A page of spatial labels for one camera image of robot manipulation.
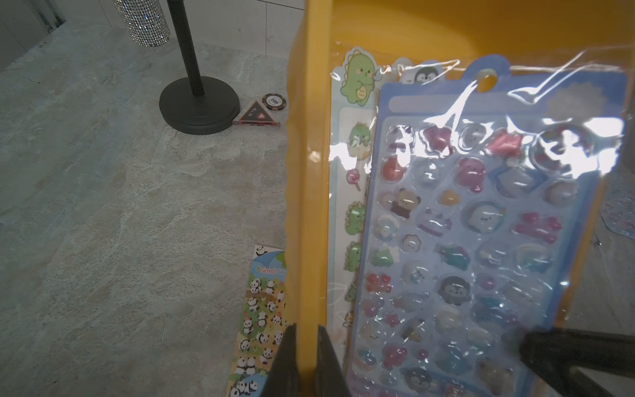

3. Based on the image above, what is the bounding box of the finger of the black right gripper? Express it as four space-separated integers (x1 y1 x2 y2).
519 328 634 396

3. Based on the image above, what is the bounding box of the panda sticker sheet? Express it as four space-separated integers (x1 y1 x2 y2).
225 246 288 396

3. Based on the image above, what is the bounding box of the green dinosaur sticker sheet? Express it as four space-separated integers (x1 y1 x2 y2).
326 47 386 366

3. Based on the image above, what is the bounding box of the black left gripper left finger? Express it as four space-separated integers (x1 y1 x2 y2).
261 324 299 397

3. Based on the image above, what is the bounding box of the rhinestone microphone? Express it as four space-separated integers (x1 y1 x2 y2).
114 0 170 47

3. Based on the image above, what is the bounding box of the blue puffy sticker sheet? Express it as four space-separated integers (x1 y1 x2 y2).
346 55 628 396

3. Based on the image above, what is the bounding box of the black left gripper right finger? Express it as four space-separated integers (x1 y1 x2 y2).
314 326 352 397

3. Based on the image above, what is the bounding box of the black microphone stand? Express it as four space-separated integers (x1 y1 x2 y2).
159 1 241 136

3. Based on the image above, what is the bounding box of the yellow storage box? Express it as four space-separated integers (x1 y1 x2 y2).
285 1 634 396

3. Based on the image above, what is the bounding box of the round poker chip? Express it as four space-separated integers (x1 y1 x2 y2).
261 93 287 112

